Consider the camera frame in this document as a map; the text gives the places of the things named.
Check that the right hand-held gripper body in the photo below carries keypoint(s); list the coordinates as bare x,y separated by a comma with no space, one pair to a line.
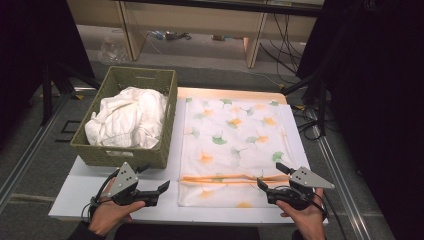
303,186

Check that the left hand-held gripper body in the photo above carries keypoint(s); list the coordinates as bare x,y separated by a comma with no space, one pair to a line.
125,186

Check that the green woven basket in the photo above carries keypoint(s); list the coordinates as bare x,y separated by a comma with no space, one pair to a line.
100,151

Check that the white cloth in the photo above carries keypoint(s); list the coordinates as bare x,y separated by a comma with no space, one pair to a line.
128,118

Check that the leaf print pillowcase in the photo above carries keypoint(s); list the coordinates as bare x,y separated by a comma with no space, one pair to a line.
233,140

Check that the person's left hand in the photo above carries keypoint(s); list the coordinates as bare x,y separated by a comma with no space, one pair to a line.
110,216

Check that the person's right hand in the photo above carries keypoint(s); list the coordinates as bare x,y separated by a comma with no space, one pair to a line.
308,220

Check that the person's dark legs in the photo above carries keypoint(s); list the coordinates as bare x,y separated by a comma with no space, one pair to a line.
186,232

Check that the black metal stand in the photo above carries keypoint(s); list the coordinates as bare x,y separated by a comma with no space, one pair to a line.
321,106
46,96

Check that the dark curtain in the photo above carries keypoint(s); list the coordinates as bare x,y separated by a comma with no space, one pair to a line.
30,50
380,100

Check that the clear plastic bag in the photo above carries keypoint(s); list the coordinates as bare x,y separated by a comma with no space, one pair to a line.
111,50

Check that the metal floor rail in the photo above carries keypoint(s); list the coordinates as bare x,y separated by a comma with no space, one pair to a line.
26,153
340,180

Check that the light wooden desk frame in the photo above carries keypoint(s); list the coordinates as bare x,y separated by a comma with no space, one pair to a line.
186,18

